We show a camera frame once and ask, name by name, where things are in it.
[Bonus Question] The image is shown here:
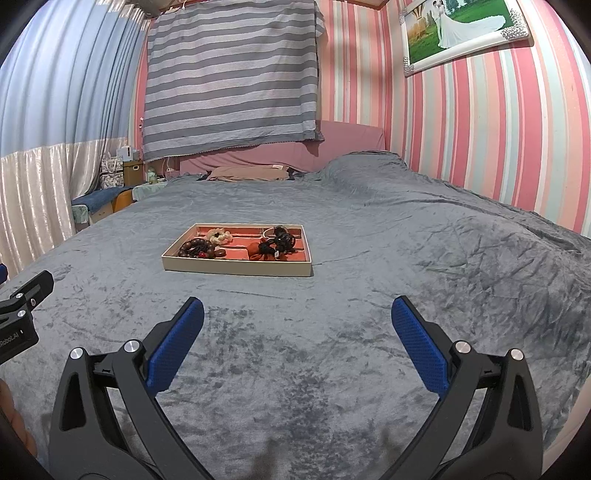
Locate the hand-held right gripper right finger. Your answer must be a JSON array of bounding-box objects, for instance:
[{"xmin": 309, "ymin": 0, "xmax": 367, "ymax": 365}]
[{"xmin": 379, "ymin": 296, "xmax": 546, "ymax": 480}]

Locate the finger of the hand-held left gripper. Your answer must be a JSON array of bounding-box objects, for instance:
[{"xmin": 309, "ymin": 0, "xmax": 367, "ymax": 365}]
[{"xmin": 0, "ymin": 270, "xmax": 55, "ymax": 326}]

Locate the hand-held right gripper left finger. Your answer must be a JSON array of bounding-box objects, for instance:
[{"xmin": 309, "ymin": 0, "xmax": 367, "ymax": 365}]
[{"xmin": 48, "ymin": 296, "xmax": 214, "ymax": 480}]

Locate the beige jewelry tray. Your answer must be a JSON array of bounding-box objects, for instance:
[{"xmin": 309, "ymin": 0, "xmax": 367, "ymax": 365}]
[{"xmin": 161, "ymin": 223, "xmax": 315, "ymax": 278}]

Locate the brown wooden bead bracelet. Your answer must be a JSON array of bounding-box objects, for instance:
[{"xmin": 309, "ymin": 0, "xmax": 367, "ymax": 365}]
[{"xmin": 177, "ymin": 237, "xmax": 218, "ymax": 259}]

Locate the cream scrunchie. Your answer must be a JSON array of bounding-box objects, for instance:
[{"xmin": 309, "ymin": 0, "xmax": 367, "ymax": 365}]
[{"xmin": 205, "ymin": 227, "xmax": 237, "ymax": 245}]

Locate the orange scrunchie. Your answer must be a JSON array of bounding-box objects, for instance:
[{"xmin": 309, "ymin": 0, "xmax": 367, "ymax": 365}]
[{"xmin": 248, "ymin": 239, "xmax": 278, "ymax": 262}]

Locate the black claw hair clip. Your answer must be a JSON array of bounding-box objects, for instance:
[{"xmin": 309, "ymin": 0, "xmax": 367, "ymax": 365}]
[{"xmin": 271, "ymin": 225, "xmax": 297, "ymax": 253}]

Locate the person's left hand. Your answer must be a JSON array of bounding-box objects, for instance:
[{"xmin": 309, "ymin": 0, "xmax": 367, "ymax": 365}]
[{"xmin": 0, "ymin": 378, "xmax": 38, "ymax": 457}]

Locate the grey plush blanket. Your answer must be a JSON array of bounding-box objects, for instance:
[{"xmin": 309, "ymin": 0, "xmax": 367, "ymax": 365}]
[{"xmin": 0, "ymin": 151, "xmax": 591, "ymax": 480}]

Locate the blue covered bench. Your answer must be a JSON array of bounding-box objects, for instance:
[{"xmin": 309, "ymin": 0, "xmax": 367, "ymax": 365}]
[{"xmin": 71, "ymin": 186, "xmax": 136, "ymax": 228}]

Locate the patterned storage bag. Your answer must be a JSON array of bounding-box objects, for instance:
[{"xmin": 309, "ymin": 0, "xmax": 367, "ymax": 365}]
[{"xmin": 99, "ymin": 157, "xmax": 125, "ymax": 190}]

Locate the blue and white curtain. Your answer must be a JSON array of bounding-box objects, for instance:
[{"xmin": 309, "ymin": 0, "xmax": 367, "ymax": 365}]
[{"xmin": 0, "ymin": 0, "xmax": 154, "ymax": 278}]

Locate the brown pillow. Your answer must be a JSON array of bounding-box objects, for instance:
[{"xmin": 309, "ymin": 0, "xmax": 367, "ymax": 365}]
[{"xmin": 205, "ymin": 164, "xmax": 290, "ymax": 182}]

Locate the pink covered headboard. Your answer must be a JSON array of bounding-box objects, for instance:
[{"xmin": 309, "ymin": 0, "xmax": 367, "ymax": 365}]
[{"xmin": 179, "ymin": 120, "xmax": 387, "ymax": 178}]

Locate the grey striped hanging cloth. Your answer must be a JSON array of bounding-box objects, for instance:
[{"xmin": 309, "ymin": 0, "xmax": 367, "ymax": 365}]
[{"xmin": 141, "ymin": 0, "xmax": 327, "ymax": 162}]

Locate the framed wedding photo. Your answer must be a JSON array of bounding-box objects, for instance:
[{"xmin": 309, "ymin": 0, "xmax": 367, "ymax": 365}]
[{"xmin": 399, "ymin": 0, "xmax": 530, "ymax": 77}]

